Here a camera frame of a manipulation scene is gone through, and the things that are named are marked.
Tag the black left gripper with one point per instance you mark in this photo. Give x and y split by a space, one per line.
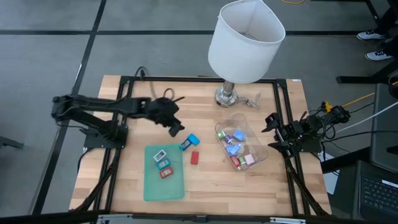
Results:
161 110

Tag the black laptop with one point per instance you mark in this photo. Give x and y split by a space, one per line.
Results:
377 194

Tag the small purple block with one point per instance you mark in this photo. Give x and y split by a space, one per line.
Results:
228 139

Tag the red pencil sharpener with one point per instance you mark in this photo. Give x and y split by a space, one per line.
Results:
166 172

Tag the green translucent tray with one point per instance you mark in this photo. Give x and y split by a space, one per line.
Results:
164 186

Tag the silver metal bracket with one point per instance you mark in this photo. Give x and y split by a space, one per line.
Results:
287 220

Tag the small green block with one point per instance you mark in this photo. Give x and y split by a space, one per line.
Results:
221 134
242 160

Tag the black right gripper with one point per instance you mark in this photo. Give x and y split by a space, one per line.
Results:
290 133

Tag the dark grey furniture foot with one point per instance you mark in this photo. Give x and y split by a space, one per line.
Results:
11 143

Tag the pink plastic block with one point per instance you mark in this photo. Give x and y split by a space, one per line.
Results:
249 159

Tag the dark grey box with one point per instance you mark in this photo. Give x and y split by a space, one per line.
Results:
385 149

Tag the white pencil sharpener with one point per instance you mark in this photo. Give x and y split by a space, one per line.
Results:
160 155

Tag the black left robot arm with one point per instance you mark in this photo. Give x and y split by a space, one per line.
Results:
93 104

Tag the light blue slotted block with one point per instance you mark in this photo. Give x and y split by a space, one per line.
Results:
237 148
239 135
230 150

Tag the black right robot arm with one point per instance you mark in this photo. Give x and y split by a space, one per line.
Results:
314 124

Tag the red plastic block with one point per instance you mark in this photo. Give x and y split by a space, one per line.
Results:
235 160

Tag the person's shoe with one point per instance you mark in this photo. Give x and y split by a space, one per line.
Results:
370 35
377 56

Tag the teal plastic block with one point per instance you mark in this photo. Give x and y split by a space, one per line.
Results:
194 139

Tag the person's leg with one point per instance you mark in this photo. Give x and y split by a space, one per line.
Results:
390 18
393 46

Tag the blue pencil sharpener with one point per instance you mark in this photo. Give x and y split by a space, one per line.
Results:
186 144

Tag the clear plastic bin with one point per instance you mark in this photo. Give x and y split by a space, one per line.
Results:
258 149

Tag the red eraser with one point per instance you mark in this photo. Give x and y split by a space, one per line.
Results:
195 157

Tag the white shade table lamp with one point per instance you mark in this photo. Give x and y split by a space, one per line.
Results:
242 53

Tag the black aluminium table frame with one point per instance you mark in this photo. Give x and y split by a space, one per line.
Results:
202 79

